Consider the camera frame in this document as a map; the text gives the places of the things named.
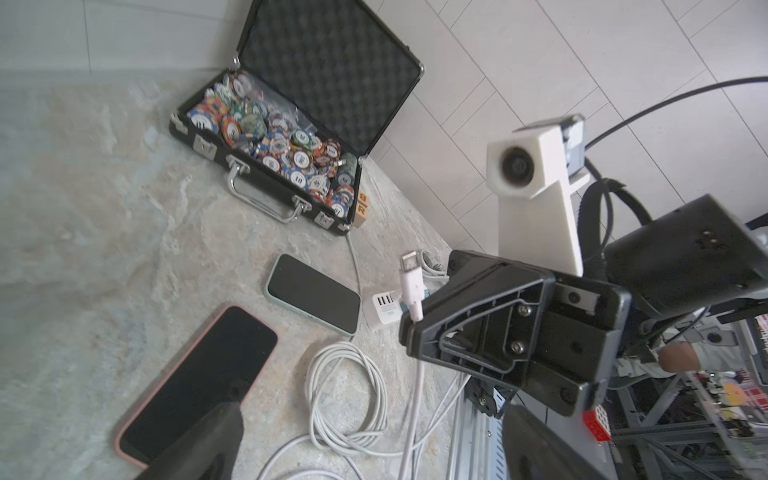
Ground white power strip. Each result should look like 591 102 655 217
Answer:
363 272 451 331

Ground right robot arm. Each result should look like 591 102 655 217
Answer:
399 115 767 416

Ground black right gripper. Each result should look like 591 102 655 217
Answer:
398 250 631 416

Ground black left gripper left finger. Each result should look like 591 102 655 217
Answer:
136 402 244 480

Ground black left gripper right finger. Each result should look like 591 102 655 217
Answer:
502 405 606 480

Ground white charging cable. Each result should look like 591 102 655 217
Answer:
256 250 472 480

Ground black poker chip case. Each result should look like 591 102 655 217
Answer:
169 1 424 236

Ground green case phone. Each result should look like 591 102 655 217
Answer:
264 254 361 337

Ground wooden dice blocks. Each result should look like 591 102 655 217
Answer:
353 191 370 228

